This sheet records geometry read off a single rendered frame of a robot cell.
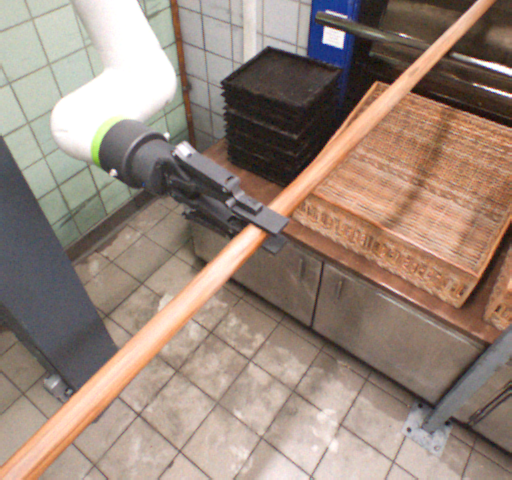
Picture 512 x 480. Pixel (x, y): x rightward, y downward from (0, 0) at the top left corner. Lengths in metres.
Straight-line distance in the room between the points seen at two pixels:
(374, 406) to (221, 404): 0.56
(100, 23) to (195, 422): 1.35
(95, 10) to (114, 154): 0.21
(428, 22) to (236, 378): 1.36
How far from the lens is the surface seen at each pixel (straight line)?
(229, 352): 1.78
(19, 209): 1.08
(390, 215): 1.46
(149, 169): 0.61
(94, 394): 0.46
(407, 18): 1.50
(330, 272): 1.38
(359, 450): 1.70
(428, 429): 1.74
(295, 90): 1.38
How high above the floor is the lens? 1.62
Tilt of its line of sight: 48 degrees down
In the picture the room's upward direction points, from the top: straight up
